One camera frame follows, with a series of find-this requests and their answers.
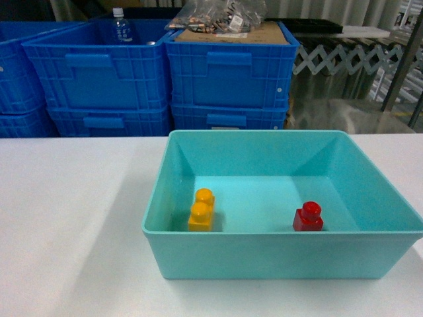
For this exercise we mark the blue crate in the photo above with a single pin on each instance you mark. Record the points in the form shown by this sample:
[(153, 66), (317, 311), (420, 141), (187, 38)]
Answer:
[(34, 124), (218, 117), (232, 75), (112, 123), (21, 90), (85, 68)]

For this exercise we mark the clear bag of parts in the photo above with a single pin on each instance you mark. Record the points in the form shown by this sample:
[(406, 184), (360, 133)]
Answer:
[(219, 17)]

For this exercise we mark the yellow toy block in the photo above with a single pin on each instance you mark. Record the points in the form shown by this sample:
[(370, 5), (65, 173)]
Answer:
[(202, 211)]

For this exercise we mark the red toy block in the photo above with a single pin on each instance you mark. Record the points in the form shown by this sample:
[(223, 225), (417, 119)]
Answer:
[(308, 217)]

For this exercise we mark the blue crate upper middle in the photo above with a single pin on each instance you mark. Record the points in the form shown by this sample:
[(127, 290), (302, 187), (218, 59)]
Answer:
[(85, 68)]

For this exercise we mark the blue crate upper right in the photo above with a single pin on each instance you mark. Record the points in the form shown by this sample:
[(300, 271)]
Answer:
[(232, 75)]

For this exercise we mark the teal plastic tray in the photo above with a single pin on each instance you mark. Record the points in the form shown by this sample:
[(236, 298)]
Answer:
[(259, 179)]

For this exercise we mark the brown cardboard sheet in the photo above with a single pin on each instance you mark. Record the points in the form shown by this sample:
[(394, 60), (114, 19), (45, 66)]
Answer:
[(266, 33)]

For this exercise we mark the blue crate lower right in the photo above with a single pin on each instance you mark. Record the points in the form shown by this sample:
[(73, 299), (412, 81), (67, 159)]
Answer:
[(218, 117)]

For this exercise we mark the blue crate lower left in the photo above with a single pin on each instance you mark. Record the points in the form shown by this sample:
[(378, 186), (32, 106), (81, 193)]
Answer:
[(34, 124)]

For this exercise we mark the grey expandable roller conveyor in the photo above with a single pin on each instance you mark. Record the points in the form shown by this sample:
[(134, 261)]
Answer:
[(331, 55)]

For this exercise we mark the blue crate upper left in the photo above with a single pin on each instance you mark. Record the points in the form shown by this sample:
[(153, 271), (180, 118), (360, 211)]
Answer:
[(21, 90)]

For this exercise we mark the clear plastic water bottle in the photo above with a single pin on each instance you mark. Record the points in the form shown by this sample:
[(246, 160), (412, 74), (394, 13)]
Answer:
[(121, 28)]

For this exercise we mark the blue crate lower middle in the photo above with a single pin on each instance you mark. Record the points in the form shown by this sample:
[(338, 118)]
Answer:
[(112, 123)]

